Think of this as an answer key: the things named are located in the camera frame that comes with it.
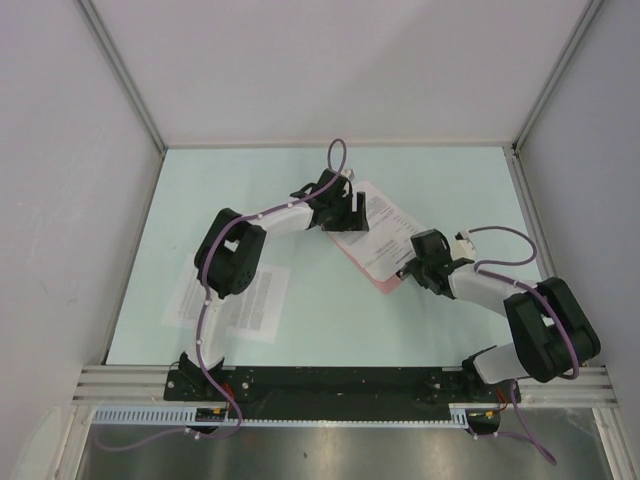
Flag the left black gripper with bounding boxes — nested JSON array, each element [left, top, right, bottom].
[[322, 192, 368, 233]]

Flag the white printed paper sheets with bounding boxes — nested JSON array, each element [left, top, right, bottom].
[[330, 180, 425, 283]]

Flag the pink clipboard folder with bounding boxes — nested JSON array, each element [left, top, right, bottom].
[[329, 231, 414, 294]]

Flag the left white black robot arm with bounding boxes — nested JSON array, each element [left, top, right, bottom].
[[178, 168, 369, 400]]

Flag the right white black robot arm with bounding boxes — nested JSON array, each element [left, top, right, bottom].
[[400, 226, 601, 401]]

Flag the white printed paper sheet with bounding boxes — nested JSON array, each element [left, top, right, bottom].
[[162, 252, 291, 343]]

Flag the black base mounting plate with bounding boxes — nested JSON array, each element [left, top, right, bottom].
[[164, 366, 521, 421]]

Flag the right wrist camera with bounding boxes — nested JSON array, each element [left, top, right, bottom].
[[451, 230, 477, 262]]

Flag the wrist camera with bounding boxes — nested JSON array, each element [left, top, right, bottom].
[[341, 169, 355, 181], [451, 230, 477, 262]]

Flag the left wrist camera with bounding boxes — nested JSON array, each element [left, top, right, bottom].
[[341, 169, 355, 181]]

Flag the aluminium frame rail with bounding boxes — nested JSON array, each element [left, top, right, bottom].
[[72, 365, 618, 408]]

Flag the white slotted cable duct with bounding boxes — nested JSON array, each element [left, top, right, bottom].
[[92, 406, 468, 429]]

